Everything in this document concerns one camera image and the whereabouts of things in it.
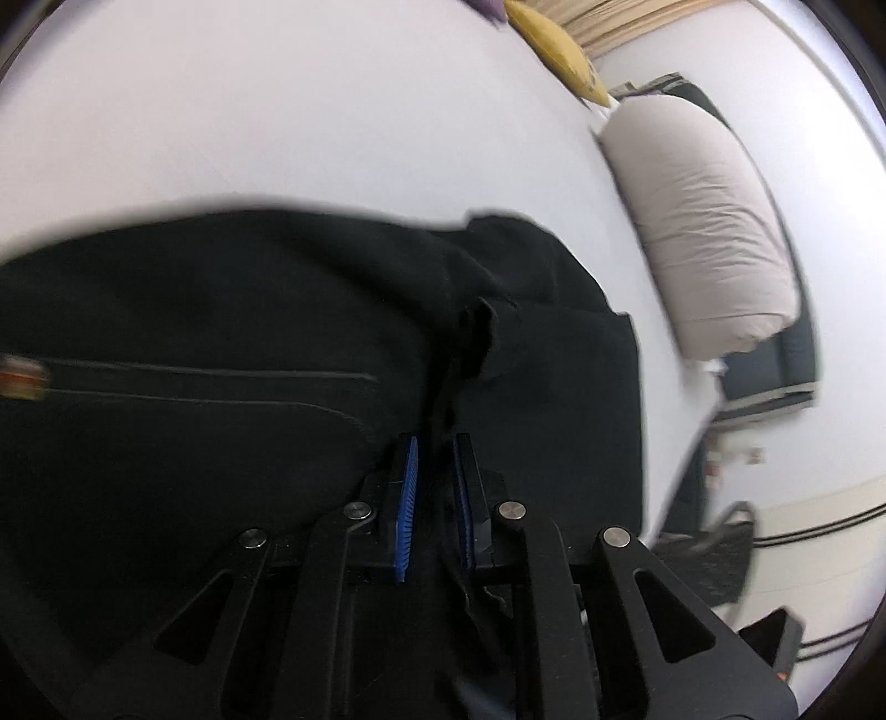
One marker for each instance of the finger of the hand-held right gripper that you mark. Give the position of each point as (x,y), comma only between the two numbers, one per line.
(772,640)

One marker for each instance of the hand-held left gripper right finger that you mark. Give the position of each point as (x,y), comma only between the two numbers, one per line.
(462,498)

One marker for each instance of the purple pillow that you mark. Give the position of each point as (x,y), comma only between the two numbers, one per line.
(490,7)

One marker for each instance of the black pants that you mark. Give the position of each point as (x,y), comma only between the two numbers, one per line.
(207,311)

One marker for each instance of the grey headboard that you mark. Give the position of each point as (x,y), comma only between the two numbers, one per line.
(768,367)

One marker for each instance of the beige pillow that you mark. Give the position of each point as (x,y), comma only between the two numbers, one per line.
(706,221)

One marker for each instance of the white bed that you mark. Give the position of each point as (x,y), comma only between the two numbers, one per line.
(277,104)

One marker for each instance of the yellow pillow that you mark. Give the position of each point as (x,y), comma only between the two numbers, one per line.
(557,45)

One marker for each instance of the beige curtain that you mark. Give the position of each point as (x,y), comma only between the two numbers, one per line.
(623,21)

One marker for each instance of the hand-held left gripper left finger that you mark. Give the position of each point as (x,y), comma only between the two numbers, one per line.
(408,491)

